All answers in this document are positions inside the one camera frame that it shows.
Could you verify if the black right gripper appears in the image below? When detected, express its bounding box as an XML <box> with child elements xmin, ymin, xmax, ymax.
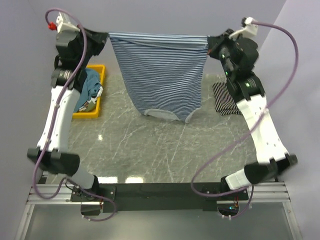
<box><xmin>206</xmin><ymin>28</ymin><xmax>240</xmax><ymax>78</ymax></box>

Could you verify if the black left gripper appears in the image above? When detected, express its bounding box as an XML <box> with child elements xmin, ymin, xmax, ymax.
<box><xmin>75</xmin><ymin>24</ymin><xmax>109</xmax><ymax>67</ymax></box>

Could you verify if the black striped tank top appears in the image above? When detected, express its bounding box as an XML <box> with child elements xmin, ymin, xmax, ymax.
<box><xmin>212</xmin><ymin>82</ymin><xmax>242</xmax><ymax>116</ymax></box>

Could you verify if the blue white striped tank top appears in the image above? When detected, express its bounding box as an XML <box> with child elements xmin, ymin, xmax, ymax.
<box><xmin>109</xmin><ymin>32</ymin><xmax>208</xmax><ymax>123</ymax></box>

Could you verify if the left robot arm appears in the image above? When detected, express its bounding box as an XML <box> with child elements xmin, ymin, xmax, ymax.
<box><xmin>27</xmin><ymin>29</ymin><xmax>109</xmax><ymax>201</ymax></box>

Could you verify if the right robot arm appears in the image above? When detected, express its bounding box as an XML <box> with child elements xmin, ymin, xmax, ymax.
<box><xmin>207</xmin><ymin>29</ymin><xmax>298</xmax><ymax>200</ymax></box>

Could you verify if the teal tank top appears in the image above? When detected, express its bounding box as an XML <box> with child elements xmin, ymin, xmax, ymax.
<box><xmin>73</xmin><ymin>68</ymin><xmax>102</xmax><ymax>113</ymax></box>

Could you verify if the light striped tank top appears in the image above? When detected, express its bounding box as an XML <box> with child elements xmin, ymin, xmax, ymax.
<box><xmin>78</xmin><ymin>86</ymin><xmax>103</xmax><ymax>113</ymax></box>

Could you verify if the yellow plastic bin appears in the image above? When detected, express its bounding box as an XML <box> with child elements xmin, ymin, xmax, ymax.
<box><xmin>72</xmin><ymin>64</ymin><xmax>107</xmax><ymax>119</ymax></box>

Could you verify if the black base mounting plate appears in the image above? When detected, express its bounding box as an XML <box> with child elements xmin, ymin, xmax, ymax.
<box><xmin>70</xmin><ymin>182</ymin><xmax>249</xmax><ymax>216</ymax></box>

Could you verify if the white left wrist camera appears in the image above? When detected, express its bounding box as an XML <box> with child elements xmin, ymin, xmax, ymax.
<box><xmin>48</xmin><ymin>11</ymin><xmax>80</xmax><ymax>33</ymax></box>

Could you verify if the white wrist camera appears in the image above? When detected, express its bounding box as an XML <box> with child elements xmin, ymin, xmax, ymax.
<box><xmin>228</xmin><ymin>17</ymin><xmax>258</xmax><ymax>39</ymax></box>
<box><xmin>48</xmin><ymin>11</ymin><xmax>80</xmax><ymax>33</ymax></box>

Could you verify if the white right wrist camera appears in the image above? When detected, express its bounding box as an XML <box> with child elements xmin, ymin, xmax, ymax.
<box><xmin>228</xmin><ymin>17</ymin><xmax>258</xmax><ymax>39</ymax></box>

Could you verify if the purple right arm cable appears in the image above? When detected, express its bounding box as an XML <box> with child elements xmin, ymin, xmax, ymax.
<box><xmin>190</xmin><ymin>21</ymin><xmax>300</xmax><ymax>221</ymax></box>

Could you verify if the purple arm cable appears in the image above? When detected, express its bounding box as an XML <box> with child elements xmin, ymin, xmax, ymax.
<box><xmin>31</xmin><ymin>8</ymin><xmax>118</xmax><ymax>223</ymax></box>
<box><xmin>190</xmin><ymin>21</ymin><xmax>300</xmax><ymax>221</ymax></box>

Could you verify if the aluminium extrusion rail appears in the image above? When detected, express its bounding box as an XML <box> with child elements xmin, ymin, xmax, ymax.
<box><xmin>26</xmin><ymin>182</ymin><xmax>291</xmax><ymax>205</ymax></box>

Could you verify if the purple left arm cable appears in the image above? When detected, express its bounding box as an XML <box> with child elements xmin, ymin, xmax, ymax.
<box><xmin>31</xmin><ymin>8</ymin><xmax>118</xmax><ymax>223</ymax></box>

